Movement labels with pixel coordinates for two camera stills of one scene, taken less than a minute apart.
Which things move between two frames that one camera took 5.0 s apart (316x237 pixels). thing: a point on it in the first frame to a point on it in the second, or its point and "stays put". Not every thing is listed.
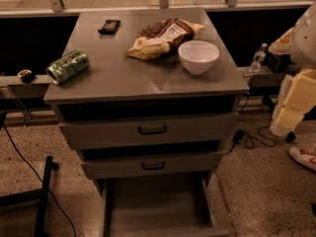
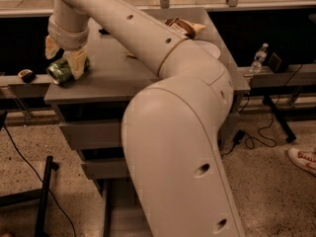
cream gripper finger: [283, 44] to [51, 46]
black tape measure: [27, 76] stays put
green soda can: [68, 67] stays put
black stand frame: [40, 195] stays put
